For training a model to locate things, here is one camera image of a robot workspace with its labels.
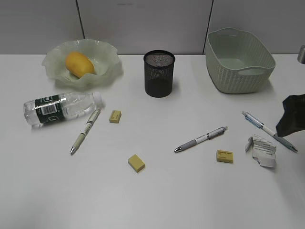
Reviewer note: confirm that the cream green retractable pen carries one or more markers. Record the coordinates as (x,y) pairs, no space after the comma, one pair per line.
(84,133)

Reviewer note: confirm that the grey white retractable pen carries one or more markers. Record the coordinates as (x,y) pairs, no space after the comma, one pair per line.
(208,136)

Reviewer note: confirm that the pale green wavy glass plate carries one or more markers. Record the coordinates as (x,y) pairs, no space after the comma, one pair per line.
(104,57)

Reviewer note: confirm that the yellow eraser right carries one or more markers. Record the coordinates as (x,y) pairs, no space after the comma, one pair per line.
(224,156)

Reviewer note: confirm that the yellow mango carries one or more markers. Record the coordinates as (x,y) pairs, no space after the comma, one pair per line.
(78,64)

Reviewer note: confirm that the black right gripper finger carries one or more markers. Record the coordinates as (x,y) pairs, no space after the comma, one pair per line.
(293,119)

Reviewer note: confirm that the yellow eraser front centre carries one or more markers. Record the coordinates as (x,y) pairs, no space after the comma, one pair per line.
(136,163)

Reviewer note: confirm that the pale green plastic basket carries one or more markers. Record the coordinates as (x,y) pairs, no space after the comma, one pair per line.
(237,61)

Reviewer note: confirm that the white waste paper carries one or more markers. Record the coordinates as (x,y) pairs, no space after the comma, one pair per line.
(263,151)

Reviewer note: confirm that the clear water bottle green label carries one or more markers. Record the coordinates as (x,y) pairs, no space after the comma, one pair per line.
(61,107)

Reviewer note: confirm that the yellow eraser near bottle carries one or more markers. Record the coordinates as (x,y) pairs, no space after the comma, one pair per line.
(115,116)

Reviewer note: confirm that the black mesh pen holder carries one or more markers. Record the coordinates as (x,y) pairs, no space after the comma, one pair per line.
(158,73)

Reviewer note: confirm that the blue clear retractable pen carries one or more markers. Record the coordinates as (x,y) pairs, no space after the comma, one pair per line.
(250,118)

